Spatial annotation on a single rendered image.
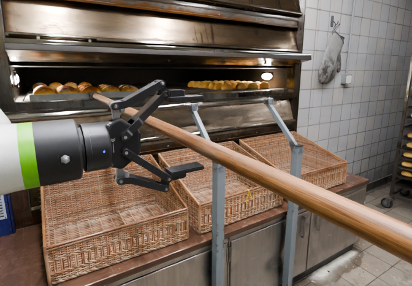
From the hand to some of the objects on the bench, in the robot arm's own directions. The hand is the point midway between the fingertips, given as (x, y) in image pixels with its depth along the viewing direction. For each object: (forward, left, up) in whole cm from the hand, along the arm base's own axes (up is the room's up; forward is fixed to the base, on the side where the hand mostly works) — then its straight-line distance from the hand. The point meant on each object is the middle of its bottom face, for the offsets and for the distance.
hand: (195, 132), depth 52 cm
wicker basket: (-3, +76, -62) cm, 98 cm away
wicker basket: (+116, +77, -62) cm, 153 cm away
